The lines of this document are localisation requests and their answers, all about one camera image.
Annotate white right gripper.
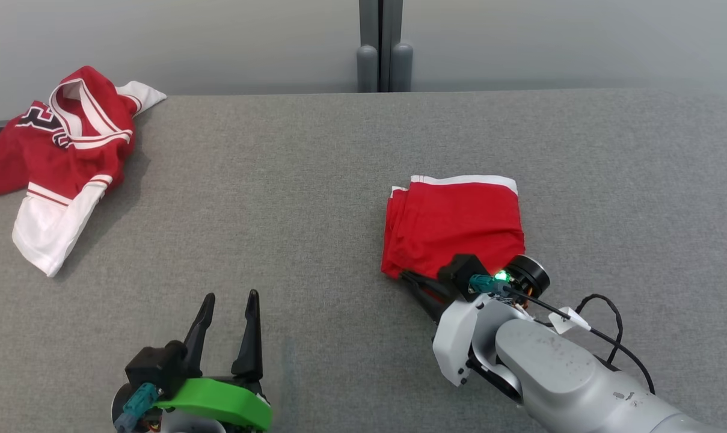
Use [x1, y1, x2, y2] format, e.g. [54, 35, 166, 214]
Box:
[399, 271, 518, 387]

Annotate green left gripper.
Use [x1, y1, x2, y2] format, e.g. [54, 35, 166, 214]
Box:
[156, 289, 274, 431]

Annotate red white basketball shorts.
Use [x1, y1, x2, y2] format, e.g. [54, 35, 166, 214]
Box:
[380, 174, 527, 282]

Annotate red white Bulls jersey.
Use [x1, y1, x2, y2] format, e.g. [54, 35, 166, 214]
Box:
[0, 65, 168, 278]

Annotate black round right gripper motor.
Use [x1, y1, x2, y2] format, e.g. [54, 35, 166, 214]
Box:
[508, 256, 551, 301]

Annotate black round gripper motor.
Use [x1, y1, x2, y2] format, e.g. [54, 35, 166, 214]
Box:
[111, 385, 137, 425]
[508, 256, 551, 301]

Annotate black round left gripper motor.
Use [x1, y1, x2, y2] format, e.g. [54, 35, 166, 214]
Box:
[111, 385, 137, 425]

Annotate grey fabric sofa cushion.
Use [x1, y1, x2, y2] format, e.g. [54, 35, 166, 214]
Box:
[0, 89, 727, 433]

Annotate teal right cable connector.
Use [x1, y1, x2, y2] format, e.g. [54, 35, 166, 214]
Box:
[468, 274, 512, 296]

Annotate teal cable connector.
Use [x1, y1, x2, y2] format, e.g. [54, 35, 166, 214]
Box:
[115, 383, 160, 431]
[468, 274, 512, 296]

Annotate teal left cable connector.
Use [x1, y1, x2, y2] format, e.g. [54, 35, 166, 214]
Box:
[115, 383, 160, 431]

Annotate white paper cable tag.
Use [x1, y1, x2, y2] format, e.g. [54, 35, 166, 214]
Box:
[548, 307, 592, 335]

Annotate grey partition post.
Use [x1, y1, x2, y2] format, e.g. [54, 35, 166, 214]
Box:
[380, 0, 414, 93]
[356, 0, 381, 93]

